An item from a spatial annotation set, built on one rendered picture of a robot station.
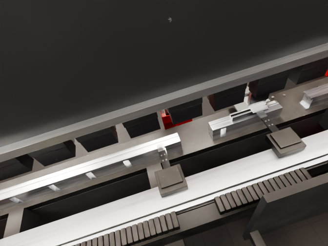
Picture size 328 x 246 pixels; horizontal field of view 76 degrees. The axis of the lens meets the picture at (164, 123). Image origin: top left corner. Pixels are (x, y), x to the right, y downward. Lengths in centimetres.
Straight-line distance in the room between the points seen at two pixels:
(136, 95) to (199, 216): 55
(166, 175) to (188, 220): 19
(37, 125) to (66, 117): 7
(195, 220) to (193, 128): 55
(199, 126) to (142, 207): 57
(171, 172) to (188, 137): 34
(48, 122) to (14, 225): 85
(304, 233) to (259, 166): 109
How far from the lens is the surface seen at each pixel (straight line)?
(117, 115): 56
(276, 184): 93
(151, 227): 87
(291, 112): 139
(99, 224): 100
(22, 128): 63
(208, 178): 96
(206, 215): 89
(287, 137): 106
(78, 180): 122
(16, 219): 139
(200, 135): 121
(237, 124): 117
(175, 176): 92
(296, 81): 115
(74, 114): 58
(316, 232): 206
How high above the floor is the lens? 186
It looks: 50 degrees down
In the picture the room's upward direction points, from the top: 16 degrees counter-clockwise
